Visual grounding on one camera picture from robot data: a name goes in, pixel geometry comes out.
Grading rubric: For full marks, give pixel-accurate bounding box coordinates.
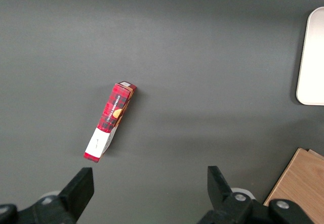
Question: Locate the red plaid shortbread box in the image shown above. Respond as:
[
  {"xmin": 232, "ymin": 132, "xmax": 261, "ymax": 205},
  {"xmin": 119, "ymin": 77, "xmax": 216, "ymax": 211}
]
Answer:
[{"xmin": 83, "ymin": 80, "xmax": 138, "ymax": 164}]

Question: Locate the beige rectangular tray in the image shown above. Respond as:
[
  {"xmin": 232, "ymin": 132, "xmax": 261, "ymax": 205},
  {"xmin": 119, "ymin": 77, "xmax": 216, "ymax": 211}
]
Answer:
[{"xmin": 296, "ymin": 6, "xmax": 324, "ymax": 106}]

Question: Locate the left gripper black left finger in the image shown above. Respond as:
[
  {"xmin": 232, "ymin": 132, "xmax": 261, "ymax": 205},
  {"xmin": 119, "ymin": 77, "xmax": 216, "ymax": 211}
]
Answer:
[{"xmin": 0, "ymin": 167, "xmax": 95, "ymax": 224}]

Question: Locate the wooden two-drawer cabinet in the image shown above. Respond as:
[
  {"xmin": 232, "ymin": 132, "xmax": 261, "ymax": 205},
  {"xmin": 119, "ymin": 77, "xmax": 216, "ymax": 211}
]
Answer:
[{"xmin": 263, "ymin": 147, "xmax": 324, "ymax": 224}]

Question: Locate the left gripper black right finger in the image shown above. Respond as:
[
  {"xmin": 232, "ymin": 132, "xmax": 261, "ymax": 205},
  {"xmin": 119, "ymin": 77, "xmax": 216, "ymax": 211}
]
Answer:
[{"xmin": 196, "ymin": 165, "xmax": 316, "ymax": 224}]

